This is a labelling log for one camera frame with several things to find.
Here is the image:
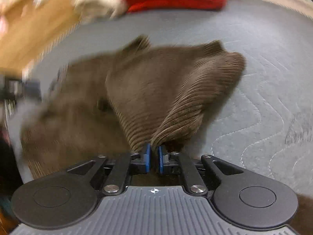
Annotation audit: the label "grey quilted mattress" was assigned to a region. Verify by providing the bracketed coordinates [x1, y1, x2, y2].
[7, 0, 313, 199]

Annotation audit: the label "brown corduroy pants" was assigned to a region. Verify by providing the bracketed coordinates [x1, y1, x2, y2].
[20, 35, 313, 235]

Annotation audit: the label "wooden bed frame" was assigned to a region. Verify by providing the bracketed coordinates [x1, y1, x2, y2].
[1, 0, 78, 75]

